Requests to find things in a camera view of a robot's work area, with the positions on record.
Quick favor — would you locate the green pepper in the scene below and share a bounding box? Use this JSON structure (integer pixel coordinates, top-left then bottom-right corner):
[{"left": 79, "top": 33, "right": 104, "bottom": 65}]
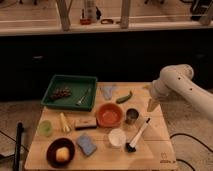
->
[{"left": 116, "top": 91, "right": 133, "bottom": 104}]

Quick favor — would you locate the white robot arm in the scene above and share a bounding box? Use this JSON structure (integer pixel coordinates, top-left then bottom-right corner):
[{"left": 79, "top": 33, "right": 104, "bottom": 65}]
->
[{"left": 149, "top": 64, "right": 213, "bottom": 122}]

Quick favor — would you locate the metal cup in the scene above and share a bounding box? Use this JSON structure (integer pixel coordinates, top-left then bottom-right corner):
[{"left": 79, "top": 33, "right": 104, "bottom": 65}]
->
[{"left": 125, "top": 108, "right": 139, "bottom": 125}]

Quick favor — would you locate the green translucent cup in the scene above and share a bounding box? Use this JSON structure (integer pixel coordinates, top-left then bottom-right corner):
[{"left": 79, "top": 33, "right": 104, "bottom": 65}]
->
[{"left": 38, "top": 120, "right": 53, "bottom": 137}]

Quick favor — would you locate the orange bowl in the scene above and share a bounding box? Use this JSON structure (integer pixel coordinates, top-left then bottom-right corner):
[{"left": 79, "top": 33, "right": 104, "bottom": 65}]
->
[{"left": 96, "top": 103, "right": 123, "bottom": 128}]

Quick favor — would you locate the black and white brush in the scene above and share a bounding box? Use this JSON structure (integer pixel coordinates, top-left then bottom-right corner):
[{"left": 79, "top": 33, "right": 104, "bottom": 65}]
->
[{"left": 125, "top": 118, "right": 150, "bottom": 153}]

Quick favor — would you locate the wooden block eraser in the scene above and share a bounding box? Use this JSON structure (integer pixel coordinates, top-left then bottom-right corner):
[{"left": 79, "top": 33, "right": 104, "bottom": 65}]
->
[{"left": 74, "top": 117, "right": 97, "bottom": 130}]

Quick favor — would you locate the metal fork in tray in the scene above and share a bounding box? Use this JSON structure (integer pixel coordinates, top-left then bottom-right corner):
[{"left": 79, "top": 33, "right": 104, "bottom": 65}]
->
[{"left": 76, "top": 88, "right": 91, "bottom": 106}]

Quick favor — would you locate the green plastic tray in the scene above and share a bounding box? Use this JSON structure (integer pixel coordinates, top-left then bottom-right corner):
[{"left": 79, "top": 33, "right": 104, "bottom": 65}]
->
[{"left": 41, "top": 75, "right": 97, "bottom": 111}]

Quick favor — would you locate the blue sponge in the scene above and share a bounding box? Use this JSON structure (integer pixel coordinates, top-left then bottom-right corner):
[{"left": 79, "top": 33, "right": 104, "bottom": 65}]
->
[{"left": 76, "top": 133, "right": 97, "bottom": 156}]

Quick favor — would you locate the dark grape bunch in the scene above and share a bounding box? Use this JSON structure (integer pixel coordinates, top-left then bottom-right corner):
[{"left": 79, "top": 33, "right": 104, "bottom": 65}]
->
[{"left": 49, "top": 88, "right": 71, "bottom": 101}]

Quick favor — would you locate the yellow round fruit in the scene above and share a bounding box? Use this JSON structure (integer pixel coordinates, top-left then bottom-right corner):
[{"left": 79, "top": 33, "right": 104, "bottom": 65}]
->
[{"left": 56, "top": 147, "right": 69, "bottom": 163}]

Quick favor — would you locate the red object on shelf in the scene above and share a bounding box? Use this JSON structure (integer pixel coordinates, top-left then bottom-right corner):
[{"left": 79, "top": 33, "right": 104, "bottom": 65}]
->
[{"left": 80, "top": 18, "right": 92, "bottom": 25}]

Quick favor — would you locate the dark red bowl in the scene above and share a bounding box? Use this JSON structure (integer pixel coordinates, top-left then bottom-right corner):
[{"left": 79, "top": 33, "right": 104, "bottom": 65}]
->
[{"left": 46, "top": 138, "right": 75, "bottom": 168}]

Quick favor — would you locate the black pole left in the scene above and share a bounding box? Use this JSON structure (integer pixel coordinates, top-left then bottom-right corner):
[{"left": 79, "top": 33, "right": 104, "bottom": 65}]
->
[{"left": 13, "top": 122, "right": 24, "bottom": 171}]

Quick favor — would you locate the black cable right floor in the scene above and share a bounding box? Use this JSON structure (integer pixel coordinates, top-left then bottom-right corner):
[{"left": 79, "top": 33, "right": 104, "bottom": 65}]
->
[{"left": 169, "top": 132, "right": 213, "bottom": 171}]

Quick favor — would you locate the orange ring on shelf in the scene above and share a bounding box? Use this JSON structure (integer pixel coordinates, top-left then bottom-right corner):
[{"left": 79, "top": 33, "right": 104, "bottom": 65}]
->
[{"left": 100, "top": 18, "right": 115, "bottom": 25}]

